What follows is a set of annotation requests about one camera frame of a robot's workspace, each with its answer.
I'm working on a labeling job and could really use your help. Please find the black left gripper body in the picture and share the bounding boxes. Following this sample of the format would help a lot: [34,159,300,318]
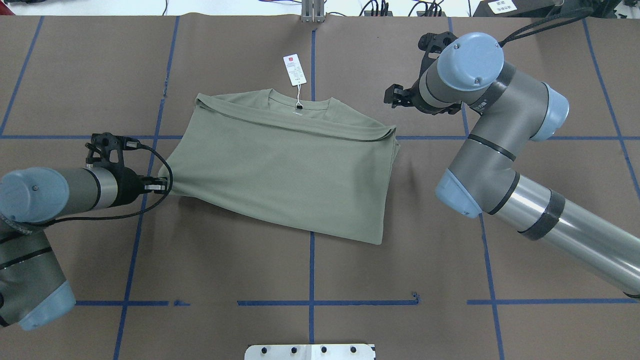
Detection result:
[116,167,149,206]

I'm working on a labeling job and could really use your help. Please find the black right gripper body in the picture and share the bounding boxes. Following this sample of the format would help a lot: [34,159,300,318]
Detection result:
[409,75,462,116]

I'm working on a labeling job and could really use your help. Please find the olive green long-sleeve shirt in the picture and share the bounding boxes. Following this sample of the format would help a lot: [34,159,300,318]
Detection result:
[158,89,400,245]

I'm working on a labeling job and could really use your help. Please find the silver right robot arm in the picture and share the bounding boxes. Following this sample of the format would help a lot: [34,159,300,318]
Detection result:
[384,31,640,301]

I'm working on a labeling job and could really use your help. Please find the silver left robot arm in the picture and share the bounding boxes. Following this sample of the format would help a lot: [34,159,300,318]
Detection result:
[0,167,173,331]

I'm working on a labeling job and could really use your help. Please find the white red garment hang tag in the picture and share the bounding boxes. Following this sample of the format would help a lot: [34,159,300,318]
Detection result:
[282,54,307,87]

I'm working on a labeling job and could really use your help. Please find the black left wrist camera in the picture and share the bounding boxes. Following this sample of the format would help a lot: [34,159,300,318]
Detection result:
[85,132,141,172]

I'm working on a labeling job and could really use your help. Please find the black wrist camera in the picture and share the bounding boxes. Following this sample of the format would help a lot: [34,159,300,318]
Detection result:
[417,31,458,68]
[85,132,141,172]

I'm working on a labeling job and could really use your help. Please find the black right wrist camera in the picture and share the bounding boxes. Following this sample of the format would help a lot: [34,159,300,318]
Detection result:
[417,31,458,68]

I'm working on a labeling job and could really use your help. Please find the aluminium frame post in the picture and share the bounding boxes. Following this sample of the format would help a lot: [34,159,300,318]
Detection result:
[300,0,326,23]

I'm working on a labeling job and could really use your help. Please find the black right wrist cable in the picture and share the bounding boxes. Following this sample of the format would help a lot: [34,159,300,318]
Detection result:
[497,6,596,48]

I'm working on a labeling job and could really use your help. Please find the white camera mast base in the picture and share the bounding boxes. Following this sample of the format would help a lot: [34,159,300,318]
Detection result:
[244,343,377,360]

